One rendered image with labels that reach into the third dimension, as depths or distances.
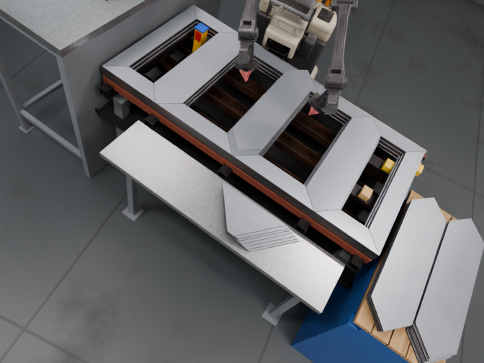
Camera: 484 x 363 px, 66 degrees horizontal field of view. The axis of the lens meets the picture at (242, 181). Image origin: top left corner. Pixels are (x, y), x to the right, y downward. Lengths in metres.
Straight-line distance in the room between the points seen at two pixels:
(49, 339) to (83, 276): 0.35
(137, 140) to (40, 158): 1.05
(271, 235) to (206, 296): 0.80
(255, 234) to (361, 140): 0.78
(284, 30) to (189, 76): 0.83
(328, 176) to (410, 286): 0.59
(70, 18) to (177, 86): 0.55
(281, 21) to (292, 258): 1.49
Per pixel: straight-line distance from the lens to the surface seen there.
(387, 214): 1.86
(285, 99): 2.02
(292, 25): 2.51
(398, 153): 2.16
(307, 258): 1.72
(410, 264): 1.84
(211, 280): 2.36
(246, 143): 1.76
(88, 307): 2.32
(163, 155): 1.80
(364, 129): 2.11
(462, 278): 1.98
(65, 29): 1.91
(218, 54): 2.14
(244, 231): 1.62
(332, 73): 1.65
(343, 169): 1.88
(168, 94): 1.88
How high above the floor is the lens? 2.24
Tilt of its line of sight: 57 degrees down
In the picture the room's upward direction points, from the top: 24 degrees clockwise
